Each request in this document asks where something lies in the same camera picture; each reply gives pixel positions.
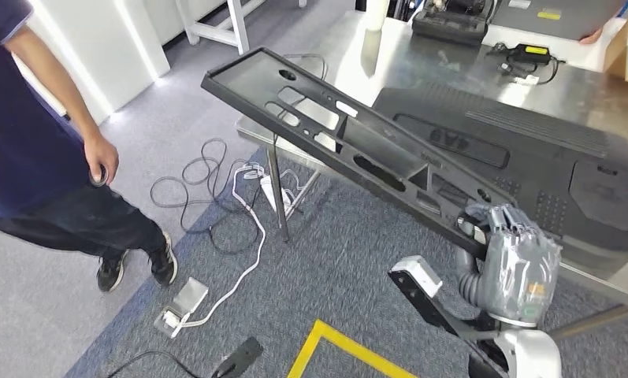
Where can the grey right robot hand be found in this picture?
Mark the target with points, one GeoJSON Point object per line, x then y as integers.
{"type": "Point", "coordinates": [522, 271]}

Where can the person's hand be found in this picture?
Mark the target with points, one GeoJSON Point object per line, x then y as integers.
{"type": "Point", "coordinates": [102, 156]}
{"type": "Point", "coordinates": [591, 37]}

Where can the round grey controller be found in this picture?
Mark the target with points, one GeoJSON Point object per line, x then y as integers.
{"type": "Point", "coordinates": [99, 180]}

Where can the black plastic plate bracket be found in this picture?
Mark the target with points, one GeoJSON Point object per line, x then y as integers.
{"type": "Point", "coordinates": [240, 78]}

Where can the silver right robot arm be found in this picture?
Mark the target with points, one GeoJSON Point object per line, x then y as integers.
{"type": "Point", "coordinates": [527, 349]}

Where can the person's forearm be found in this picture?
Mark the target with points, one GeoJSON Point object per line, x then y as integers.
{"type": "Point", "coordinates": [52, 78]}

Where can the steel workbench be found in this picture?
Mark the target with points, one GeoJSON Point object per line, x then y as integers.
{"type": "Point", "coordinates": [449, 68]}

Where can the white desk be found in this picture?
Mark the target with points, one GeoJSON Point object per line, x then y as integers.
{"type": "Point", "coordinates": [580, 55]}

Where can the grey laptop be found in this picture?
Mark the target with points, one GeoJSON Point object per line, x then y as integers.
{"type": "Point", "coordinates": [569, 25]}

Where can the cardboard box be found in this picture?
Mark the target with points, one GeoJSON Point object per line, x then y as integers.
{"type": "Point", "coordinates": [627, 52]}

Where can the black power adapter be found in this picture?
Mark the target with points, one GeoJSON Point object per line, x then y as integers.
{"type": "Point", "coordinates": [532, 53]}

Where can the person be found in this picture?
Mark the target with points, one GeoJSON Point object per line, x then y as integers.
{"type": "Point", "coordinates": [31, 156]}

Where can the black rubber car mat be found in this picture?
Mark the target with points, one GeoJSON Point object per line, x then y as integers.
{"type": "Point", "coordinates": [580, 172]}

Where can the person's foot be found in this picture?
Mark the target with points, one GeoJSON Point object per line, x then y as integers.
{"type": "Point", "coordinates": [163, 261]}
{"type": "Point", "coordinates": [110, 271]}

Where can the black power tool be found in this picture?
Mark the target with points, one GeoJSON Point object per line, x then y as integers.
{"type": "Point", "coordinates": [460, 6]}

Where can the black tool case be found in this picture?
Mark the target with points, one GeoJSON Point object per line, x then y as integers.
{"type": "Point", "coordinates": [449, 31]}

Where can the silver floor socket box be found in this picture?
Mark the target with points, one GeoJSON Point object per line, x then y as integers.
{"type": "Point", "coordinates": [188, 297]}

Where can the white power strip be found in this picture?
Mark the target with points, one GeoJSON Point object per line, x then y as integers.
{"type": "Point", "coordinates": [272, 190]}

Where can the white tumbler cup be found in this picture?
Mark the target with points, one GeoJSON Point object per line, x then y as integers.
{"type": "Point", "coordinates": [376, 13]}

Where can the white metal frame table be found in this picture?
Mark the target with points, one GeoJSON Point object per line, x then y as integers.
{"type": "Point", "coordinates": [238, 26]}

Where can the dark grey bracket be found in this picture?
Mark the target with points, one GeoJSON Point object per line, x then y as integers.
{"type": "Point", "coordinates": [240, 357]}

